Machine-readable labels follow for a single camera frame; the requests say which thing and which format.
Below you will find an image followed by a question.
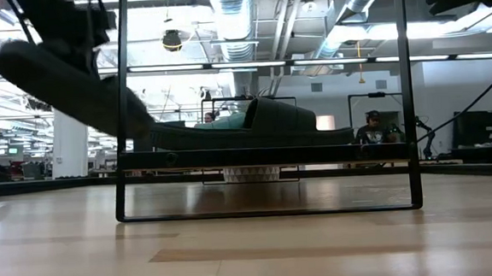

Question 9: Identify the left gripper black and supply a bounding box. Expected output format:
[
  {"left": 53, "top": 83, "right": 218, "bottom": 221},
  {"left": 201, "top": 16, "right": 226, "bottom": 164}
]
[{"left": 17, "top": 0, "right": 120, "bottom": 79}]

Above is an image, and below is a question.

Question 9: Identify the black rubber slide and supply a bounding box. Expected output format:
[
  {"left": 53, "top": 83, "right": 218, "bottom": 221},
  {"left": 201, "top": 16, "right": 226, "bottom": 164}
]
[
  {"left": 147, "top": 91, "right": 357, "bottom": 157},
  {"left": 0, "top": 31, "right": 157, "bottom": 148}
]

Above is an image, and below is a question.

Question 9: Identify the white building column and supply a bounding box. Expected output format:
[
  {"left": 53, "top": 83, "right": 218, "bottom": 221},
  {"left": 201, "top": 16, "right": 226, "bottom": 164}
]
[{"left": 49, "top": 107, "right": 92, "bottom": 179}]

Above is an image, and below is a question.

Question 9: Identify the black equipment cabinet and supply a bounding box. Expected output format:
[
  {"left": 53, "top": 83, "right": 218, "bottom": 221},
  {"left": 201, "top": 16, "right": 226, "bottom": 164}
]
[{"left": 449, "top": 109, "right": 492, "bottom": 167}]

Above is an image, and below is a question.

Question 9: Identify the long linear ceiling light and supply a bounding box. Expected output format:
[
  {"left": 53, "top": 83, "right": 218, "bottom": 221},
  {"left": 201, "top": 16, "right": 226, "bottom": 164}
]
[{"left": 0, "top": 44, "right": 492, "bottom": 91}]

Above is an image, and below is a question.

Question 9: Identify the grey geometric patterned basket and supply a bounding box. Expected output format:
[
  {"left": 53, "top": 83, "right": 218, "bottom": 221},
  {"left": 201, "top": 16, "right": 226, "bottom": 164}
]
[{"left": 222, "top": 165, "right": 282, "bottom": 185}]

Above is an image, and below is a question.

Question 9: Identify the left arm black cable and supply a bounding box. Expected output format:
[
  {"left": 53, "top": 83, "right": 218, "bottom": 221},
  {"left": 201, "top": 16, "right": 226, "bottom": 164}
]
[{"left": 5, "top": 0, "right": 37, "bottom": 47}]

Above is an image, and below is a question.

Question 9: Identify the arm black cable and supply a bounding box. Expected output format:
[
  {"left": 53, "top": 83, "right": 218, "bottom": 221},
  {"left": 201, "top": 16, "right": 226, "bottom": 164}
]
[
  {"left": 5, "top": 0, "right": 37, "bottom": 47},
  {"left": 412, "top": 62, "right": 492, "bottom": 144}
]

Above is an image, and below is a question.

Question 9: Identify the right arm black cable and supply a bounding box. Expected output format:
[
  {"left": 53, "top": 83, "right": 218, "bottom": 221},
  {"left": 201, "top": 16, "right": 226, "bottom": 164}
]
[{"left": 412, "top": 62, "right": 492, "bottom": 144}]

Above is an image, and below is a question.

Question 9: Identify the yellow hanging cord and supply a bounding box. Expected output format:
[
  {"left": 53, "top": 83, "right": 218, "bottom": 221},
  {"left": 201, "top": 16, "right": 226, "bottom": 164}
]
[{"left": 354, "top": 40, "right": 366, "bottom": 85}]

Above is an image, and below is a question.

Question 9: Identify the background black rig frame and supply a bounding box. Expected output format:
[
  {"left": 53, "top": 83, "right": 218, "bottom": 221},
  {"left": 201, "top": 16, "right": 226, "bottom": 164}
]
[{"left": 347, "top": 89, "right": 405, "bottom": 129}]

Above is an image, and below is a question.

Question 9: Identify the black aluminium table frame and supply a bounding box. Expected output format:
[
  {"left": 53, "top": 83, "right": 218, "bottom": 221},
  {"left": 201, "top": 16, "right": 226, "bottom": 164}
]
[{"left": 0, "top": 150, "right": 492, "bottom": 209}]

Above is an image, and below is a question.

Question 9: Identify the wooden shelf black metal frame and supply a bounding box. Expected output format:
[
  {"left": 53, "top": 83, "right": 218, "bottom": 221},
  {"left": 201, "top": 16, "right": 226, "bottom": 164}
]
[{"left": 102, "top": 0, "right": 425, "bottom": 228}]

